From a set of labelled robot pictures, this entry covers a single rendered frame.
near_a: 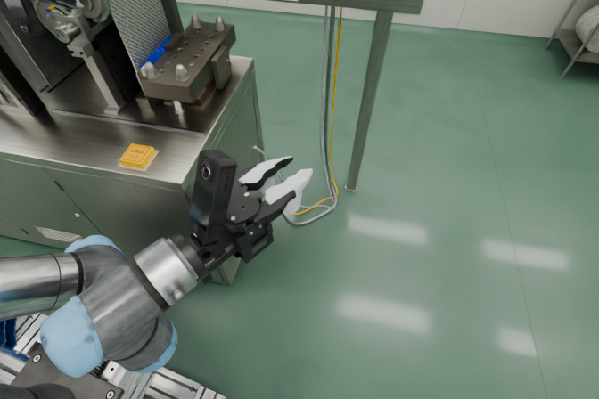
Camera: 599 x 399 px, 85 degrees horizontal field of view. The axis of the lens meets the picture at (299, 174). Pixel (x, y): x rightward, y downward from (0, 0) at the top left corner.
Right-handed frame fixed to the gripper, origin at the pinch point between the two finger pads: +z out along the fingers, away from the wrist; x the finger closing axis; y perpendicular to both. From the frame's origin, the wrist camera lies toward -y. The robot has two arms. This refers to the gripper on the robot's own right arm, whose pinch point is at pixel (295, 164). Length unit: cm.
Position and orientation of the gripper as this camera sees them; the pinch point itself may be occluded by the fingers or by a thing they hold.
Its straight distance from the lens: 49.4
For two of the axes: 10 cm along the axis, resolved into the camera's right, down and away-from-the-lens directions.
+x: 6.9, 4.5, -5.6
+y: 0.9, 7.1, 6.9
